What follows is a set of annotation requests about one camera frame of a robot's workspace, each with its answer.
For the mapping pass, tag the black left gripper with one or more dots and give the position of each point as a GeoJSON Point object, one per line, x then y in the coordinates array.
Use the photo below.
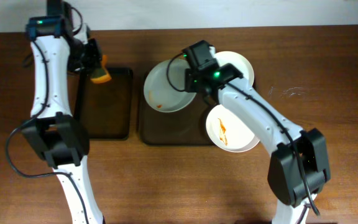
{"type": "Point", "coordinates": [92, 58]}

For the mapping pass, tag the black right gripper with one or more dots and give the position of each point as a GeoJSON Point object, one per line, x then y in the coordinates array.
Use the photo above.
{"type": "Point", "coordinates": [211, 98]}

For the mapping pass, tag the orange green sponge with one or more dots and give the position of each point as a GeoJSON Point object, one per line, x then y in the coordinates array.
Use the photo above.
{"type": "Point", "coordinates": [100, 74]}

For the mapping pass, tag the white plate with ketchup streak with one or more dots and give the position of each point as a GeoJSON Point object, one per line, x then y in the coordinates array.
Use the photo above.
{"type": "Point", "coordinates": [159, 94]}

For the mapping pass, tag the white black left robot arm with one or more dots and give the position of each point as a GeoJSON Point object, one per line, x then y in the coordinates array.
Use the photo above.
{"type": "Point", "coordinates": [52, 132]}

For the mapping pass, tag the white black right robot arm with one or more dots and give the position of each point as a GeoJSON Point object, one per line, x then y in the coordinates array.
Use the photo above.
{"type": "Point", "coordinates": [299, 162]}

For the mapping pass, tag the large dark brown tray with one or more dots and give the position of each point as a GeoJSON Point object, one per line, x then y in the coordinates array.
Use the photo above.
{"type": "Point", "coordinates": [185, 127]}

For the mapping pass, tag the small dark brown tray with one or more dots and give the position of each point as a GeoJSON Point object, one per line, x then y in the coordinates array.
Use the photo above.
{"type": "Point", "coordinates": [104, 109]}

